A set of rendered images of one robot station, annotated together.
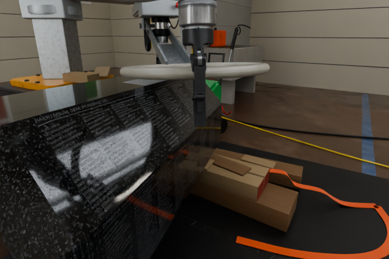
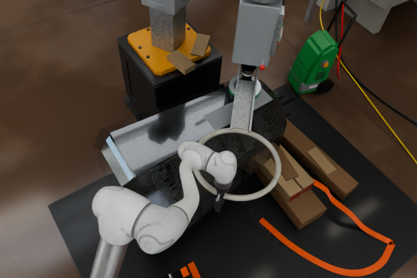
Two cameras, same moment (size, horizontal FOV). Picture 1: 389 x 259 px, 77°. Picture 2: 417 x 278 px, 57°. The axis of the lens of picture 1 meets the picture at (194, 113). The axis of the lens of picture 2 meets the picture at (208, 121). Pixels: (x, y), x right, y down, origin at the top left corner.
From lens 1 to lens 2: 1.70 m
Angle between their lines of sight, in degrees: 38
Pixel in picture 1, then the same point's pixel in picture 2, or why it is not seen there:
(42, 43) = (154, 22)
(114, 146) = not seen: hidden behind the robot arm
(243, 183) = (282, 188)
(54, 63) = (162, 39)
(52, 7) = (165, 7)
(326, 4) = not seen: outside the picture
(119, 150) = not seen: hidden behind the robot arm
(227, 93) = (373, 18)
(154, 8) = (242, 60)
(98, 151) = (175, 186)
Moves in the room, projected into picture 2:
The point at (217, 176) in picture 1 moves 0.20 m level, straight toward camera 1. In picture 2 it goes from (268, 171) to (255, 191)
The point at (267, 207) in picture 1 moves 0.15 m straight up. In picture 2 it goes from (291, 211) to (296, 201)
